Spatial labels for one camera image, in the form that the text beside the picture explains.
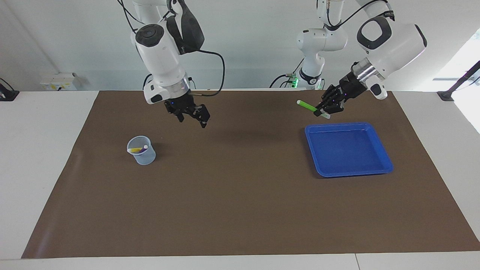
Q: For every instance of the white wall outlet box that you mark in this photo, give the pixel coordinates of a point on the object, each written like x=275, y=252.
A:
x=58, y=80

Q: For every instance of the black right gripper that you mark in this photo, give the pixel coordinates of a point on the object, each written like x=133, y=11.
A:
x=180, y=103

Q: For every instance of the brown table mat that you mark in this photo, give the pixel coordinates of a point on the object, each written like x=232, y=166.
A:
x=240, y=202

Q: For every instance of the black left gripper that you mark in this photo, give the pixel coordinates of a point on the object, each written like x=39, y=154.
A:
x=348, y=88

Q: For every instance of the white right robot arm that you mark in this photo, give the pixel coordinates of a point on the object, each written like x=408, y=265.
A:
x=161, y=56

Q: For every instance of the translucent plastic cup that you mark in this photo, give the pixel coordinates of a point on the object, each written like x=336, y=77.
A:
x=144, y=158

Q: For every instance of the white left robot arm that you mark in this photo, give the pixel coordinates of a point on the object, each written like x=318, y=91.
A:
x=397, y=41

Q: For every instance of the blue plastic tray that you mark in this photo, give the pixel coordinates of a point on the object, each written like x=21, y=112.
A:
x=348, y=153

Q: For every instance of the yellow marker pen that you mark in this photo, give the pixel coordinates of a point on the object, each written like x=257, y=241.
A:
x=135, y=150

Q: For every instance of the black table clamp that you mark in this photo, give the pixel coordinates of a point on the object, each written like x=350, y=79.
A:
x=8, y=94
x=450, y=93

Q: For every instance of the green marker pen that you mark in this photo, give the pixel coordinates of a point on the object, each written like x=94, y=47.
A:
x=306, y=105

